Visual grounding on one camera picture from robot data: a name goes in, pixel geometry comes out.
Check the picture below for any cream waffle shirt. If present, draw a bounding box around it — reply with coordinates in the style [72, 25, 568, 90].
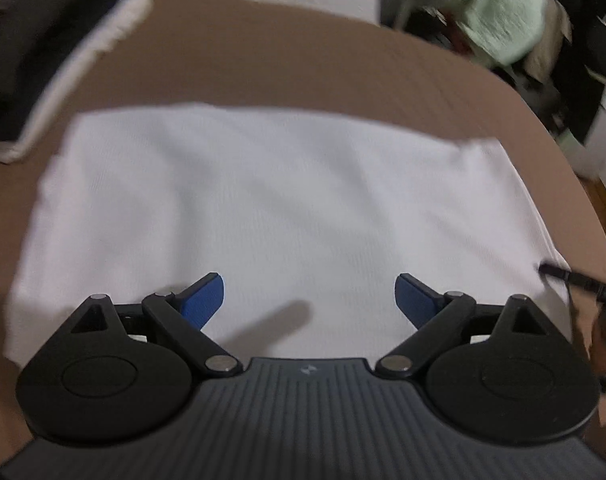
[3, 102, 571, 366]

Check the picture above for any light green garment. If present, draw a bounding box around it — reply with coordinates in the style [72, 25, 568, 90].
[445, 0, 549, 66]

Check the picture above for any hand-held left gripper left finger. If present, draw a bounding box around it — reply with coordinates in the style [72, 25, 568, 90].
[70, 272, 244, 378]

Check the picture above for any white folded garment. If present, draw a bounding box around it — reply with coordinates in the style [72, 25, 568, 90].
[0, 0, 155, 165]

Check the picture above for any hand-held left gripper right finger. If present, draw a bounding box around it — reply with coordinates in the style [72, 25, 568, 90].
[375, 272, 549, 380]

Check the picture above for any black folded garment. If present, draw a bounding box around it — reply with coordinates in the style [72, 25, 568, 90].
[0, 0, 134, 143]

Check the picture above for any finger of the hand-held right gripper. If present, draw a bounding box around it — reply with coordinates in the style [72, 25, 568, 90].
[539, 262, 606, 303]

